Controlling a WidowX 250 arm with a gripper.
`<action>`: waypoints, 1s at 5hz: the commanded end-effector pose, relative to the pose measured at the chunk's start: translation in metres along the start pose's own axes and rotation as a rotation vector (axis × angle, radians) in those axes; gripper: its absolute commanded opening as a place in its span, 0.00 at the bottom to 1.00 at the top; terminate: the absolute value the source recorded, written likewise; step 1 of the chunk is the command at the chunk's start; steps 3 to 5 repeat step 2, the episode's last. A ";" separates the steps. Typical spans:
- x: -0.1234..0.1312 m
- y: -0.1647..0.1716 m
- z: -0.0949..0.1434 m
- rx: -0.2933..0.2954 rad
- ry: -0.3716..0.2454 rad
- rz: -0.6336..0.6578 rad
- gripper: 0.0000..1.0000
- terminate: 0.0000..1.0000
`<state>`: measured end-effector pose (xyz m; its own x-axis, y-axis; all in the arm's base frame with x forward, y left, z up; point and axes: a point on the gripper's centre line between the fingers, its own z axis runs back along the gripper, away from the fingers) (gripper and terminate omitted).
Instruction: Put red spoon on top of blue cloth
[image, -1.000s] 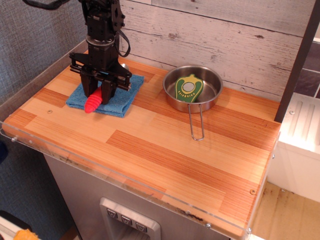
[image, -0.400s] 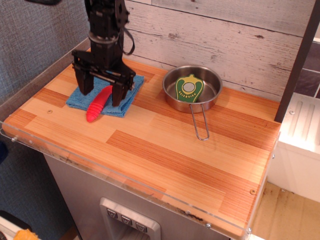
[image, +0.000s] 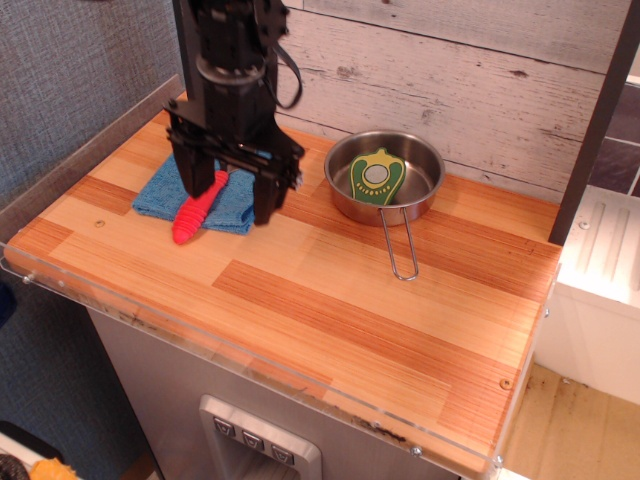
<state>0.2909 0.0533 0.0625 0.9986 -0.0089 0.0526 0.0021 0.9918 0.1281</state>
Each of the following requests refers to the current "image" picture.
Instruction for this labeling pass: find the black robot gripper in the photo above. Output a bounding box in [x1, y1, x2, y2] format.
[166, 54, 304, 226]

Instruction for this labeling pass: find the red handled metal spoon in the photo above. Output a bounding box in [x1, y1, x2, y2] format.
[172, 170, 230, 245]

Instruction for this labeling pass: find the small steel pan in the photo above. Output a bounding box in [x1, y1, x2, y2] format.
[324, 130, 446, 281]

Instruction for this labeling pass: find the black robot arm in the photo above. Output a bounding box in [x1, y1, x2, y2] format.
[165, 1, 304, 225]

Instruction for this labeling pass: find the blue folded cloth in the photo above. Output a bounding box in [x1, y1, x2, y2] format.
[132, 154, 255, 235]

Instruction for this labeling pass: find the green toy pepper slice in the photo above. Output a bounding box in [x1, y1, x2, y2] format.
[349, 147, 406, 206]

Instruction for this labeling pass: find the clear acrylic edge guard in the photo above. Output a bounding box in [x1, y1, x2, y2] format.
[5, 235, 559, 479]

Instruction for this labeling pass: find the grey toy fridge cabinet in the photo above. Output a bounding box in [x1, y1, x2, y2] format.
[89, 311, 456, 479]

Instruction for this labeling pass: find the silver dispenser button panel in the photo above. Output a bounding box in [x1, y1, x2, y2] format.
[199, 394, 323, 479]

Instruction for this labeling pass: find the yellow black object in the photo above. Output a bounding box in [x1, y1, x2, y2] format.
[1, 454, 79, 480]

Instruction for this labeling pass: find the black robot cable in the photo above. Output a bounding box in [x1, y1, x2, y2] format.
[264, 39, 304, 111]

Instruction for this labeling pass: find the dark left frame post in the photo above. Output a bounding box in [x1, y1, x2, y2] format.
[172, 0, 204, 105]

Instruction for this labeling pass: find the dark frame post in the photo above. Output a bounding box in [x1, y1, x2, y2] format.
[172, 0, 204, 105]
[548, 0, 639, 246]

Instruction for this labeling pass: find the dark right frame post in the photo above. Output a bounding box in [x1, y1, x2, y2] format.
[548, 0, 639, 246]

